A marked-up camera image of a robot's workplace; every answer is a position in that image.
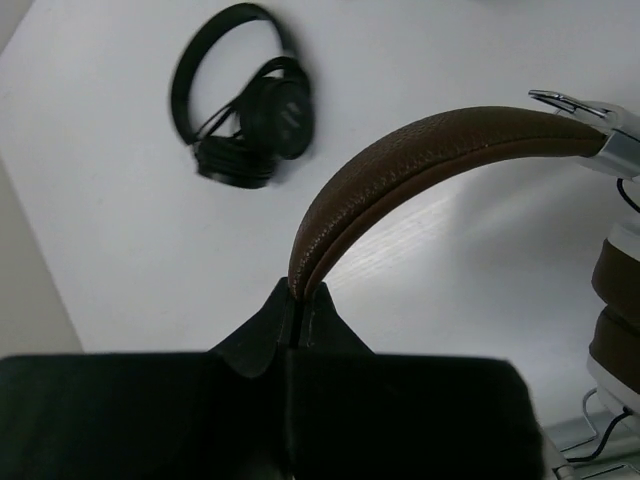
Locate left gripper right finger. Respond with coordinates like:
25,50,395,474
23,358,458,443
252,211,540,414
289,286,545,479

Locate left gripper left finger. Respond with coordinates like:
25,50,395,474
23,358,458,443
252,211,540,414
1,282,290,479

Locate brown silver headphones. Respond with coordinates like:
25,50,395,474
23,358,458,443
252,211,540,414
288,90,639,431

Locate left black folded headphones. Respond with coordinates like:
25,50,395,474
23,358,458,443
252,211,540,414
169,2,315,189

